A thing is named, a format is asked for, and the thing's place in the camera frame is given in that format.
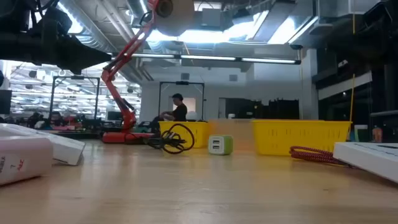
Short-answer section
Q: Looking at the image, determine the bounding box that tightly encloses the black computer monitor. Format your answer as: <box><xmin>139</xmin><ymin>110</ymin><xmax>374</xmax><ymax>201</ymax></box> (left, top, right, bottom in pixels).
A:
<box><xmin>106</xmin><ymin>111</ymin><xmax>123</xmax><ymax>122</ymax></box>
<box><xmin>0</xmin><ymin>89</ymin><xmax>12</xmax><ymax>115</ymax></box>

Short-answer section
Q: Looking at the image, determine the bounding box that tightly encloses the black frame stand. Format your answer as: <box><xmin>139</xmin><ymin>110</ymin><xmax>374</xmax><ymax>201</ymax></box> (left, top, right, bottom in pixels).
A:
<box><xmin>49</xmin><ymin>75</ymin><xmax>101</xmax><ymax>121</ymax></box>
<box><xmin>158</xmin><ymin>81</ymin><xmax>205</xmax><ymax>123</ymax></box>

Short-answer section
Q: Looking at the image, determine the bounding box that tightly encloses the orange bottle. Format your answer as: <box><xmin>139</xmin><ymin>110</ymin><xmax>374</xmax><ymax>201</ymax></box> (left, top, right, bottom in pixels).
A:
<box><xmin>372</xmin><ymin>125</ymin><xmax>383</xmax><ymax>143</ymax></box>

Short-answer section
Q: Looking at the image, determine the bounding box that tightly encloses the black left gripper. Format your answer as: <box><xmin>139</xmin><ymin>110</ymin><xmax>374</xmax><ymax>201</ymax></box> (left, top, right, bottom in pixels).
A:
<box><xmin>29</xmin><ymin>6</ymin><xmax>112</xmax><ymax>75</ymax></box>

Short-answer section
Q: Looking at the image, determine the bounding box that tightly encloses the grey horizontal rail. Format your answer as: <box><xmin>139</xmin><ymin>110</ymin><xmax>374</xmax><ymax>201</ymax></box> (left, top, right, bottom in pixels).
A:
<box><xmin>369</xmin><ymin>110</ymin><xmax>398</xmax><ymax>118</ymax></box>

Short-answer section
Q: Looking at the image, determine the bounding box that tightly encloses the black cable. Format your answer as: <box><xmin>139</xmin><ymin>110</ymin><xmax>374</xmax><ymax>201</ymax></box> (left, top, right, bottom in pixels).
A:
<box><xmin>143</xmin><ymin>123</ymin><xmax>196</xmax><ymax>156</ymax></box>

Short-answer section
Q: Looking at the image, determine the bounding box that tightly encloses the person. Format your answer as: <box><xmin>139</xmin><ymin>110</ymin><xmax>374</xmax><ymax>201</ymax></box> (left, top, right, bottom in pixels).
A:
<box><xmin>49</xmin><ymin>111</ymin><xmax>65</xmax><ymax>128</ymax></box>
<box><xmin>150</xmin><ymin>93</ymin><xmax>188</xmax><ymax>133</ymax></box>

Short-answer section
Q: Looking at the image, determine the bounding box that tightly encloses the white square product box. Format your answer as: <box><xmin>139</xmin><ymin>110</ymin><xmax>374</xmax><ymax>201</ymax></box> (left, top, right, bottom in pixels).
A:
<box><xmin>332</xmin><ymin>142</ymin><xmax>398</xmax><ymax>184</ymax></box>

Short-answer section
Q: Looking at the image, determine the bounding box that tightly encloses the red braided cable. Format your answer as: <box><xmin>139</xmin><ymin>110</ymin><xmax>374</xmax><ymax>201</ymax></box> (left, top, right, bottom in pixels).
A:
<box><xmin>289</xmin><ymin>146</ymin><xmax>354</xmax><ymax>167</ymax></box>

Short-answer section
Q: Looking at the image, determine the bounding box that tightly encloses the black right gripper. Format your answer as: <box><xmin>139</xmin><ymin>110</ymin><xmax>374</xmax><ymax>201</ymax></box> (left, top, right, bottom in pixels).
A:
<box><xmin>291</xmin><ymin>21</ymin><xmax>374</xmax><ymax>74</ymax></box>

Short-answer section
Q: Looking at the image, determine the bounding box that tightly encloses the green white USB charger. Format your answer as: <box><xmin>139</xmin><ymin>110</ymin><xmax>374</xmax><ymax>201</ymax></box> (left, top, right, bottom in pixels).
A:
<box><xmin>208</xmin><ymin>134</ymin><xmax>234</xmax><ymax>156</ymax></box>

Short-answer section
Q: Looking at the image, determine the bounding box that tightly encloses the white oblong product box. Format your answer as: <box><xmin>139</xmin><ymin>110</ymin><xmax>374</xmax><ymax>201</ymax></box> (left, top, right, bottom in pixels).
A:
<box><xmin>0</xmin><ymin>123</ymin><xmax>86</xmax><ymax>166</ymax></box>

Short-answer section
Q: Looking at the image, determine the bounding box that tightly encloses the distant dark workbench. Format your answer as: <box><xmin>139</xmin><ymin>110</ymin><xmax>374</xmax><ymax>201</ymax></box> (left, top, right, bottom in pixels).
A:
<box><xmin>43</xmin><ymin>129</ymin><xmax>102</xmax><ymax>140</ymax></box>

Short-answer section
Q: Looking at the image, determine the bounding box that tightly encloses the red desk lamp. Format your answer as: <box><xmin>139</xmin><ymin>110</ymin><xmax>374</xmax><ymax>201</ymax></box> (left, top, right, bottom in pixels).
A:
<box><xmin>101</xmin><ymin>0</ymin><xmax>196</xmax><ymax>145</ymax></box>

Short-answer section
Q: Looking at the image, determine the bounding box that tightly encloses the yellow cord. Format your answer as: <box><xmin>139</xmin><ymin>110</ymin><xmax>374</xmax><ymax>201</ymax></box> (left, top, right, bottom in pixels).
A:
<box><xmin>348</xmin><ymin>12</ymin><xmax>356</xmax><ymax>124</ymax></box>

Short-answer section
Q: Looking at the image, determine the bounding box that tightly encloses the orange translucent tray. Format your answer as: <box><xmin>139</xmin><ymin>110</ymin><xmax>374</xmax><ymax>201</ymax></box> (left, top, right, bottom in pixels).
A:
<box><xmin>207</xmin><ymin>119</ymin><xmax>256</xmax><ymax>152</ymax></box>

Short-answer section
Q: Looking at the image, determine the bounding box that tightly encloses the yellow plastic basket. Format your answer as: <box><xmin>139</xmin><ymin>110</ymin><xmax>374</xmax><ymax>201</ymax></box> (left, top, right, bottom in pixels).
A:
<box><xmin>252</xmin><ymin>119</ymin><xmax>353</xmax><ymax>156</ymax></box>
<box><xmin>159</xmin><ymin>121</ymin><xmax>210</xmax><ymax>149</ymax></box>

